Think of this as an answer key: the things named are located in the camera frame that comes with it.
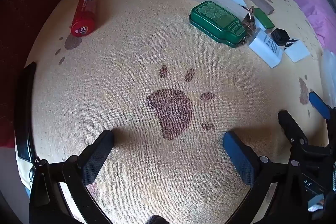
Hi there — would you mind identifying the metal clip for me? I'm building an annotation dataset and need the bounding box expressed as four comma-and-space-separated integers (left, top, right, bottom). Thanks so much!
241, 6, 257, 45

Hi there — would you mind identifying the white card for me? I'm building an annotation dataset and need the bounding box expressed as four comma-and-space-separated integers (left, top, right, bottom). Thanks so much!
283, 39, 311, 63

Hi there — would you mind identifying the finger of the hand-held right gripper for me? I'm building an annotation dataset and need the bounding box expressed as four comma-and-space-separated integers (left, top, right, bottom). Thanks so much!
308, 91, 336, 121
278, 110, 309, 147

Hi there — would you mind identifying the beige paw print rug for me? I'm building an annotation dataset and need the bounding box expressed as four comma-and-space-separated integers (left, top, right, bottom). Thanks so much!
25, 0, 330, 224

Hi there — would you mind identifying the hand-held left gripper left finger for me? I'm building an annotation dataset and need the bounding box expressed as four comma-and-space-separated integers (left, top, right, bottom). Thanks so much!
29, 130, 116, 224

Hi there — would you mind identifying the small black object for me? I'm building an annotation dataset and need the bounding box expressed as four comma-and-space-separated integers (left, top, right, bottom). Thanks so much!
270, 28, 289, 46

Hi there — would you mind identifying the red can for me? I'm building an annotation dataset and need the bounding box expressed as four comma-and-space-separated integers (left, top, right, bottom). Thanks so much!
71, 0, 99, 38

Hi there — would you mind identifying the pink blanket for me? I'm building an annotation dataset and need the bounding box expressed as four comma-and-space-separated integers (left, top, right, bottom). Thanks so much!
285, 0, 336, 52

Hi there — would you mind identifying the dark red cloth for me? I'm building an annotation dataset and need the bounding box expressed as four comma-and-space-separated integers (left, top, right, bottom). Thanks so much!
0, 0, 87, 148

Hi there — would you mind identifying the white labelled box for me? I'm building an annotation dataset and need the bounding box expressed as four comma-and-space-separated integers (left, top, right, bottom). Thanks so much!
248, 30, 284, 68

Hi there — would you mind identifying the green bottle-shaped tin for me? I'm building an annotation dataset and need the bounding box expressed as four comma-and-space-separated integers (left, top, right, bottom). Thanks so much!
188, 0, 248, 48

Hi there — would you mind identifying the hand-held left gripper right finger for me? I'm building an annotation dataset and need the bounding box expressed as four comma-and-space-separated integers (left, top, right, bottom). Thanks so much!
223, 131, 311, 224

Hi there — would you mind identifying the white translucent plastic object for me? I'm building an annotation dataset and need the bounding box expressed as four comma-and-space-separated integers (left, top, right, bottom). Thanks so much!
319, 49, 336, 106

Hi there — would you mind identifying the brown rectangular block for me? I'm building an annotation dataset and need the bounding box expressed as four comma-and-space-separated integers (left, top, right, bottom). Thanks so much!
245, 0, 275, 15

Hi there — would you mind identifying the green rectangular block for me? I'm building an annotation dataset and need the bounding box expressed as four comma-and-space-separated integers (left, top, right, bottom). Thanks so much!
253, 7, 275, 32

